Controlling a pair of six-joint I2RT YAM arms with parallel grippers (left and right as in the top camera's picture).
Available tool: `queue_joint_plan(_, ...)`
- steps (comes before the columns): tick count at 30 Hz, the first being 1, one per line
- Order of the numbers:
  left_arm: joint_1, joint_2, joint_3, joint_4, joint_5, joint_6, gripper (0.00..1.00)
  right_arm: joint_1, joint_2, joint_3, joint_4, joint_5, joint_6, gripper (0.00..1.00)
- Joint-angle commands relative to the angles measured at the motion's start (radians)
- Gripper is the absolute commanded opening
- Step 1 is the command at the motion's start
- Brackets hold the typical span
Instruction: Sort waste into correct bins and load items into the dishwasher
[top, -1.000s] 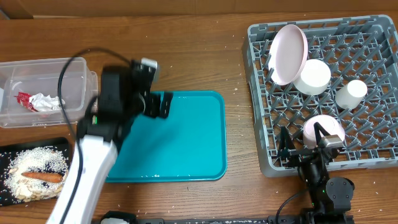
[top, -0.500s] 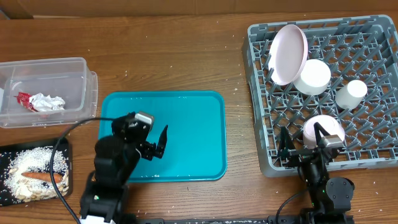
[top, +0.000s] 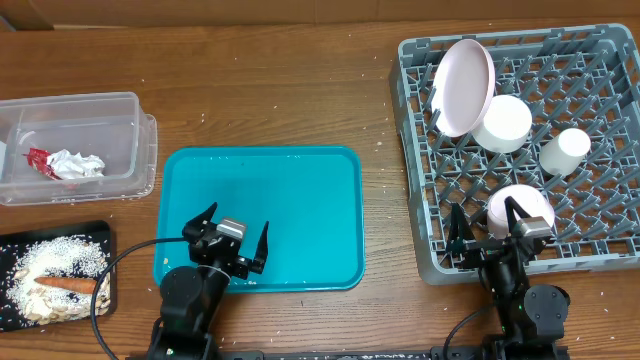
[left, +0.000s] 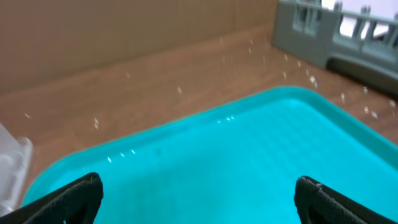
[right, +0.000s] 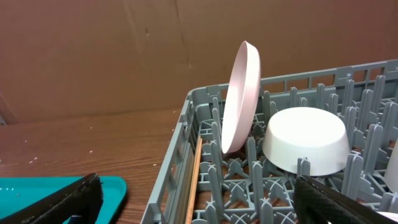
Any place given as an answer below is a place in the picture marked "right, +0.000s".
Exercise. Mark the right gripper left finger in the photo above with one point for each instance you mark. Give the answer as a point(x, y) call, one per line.
point(81, 201)

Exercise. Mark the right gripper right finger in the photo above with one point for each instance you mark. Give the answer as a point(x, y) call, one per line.
point(316, 203)

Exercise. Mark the white upside-down bowl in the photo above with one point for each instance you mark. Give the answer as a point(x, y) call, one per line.
point(318, 135)

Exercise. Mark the white upside-down cup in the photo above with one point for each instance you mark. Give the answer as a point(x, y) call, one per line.
point(391, 173)

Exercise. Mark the wooden chopstick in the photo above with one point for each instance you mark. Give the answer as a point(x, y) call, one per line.
point(193, 187)

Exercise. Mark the large pink round plate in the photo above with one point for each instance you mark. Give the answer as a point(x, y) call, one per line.
point(242, 97)

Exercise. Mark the teal plastic serving tray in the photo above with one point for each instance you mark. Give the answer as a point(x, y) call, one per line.
point(19, 193)

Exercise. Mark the grey plastic dish rack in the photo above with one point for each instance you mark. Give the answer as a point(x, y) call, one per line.
point(248, 188)

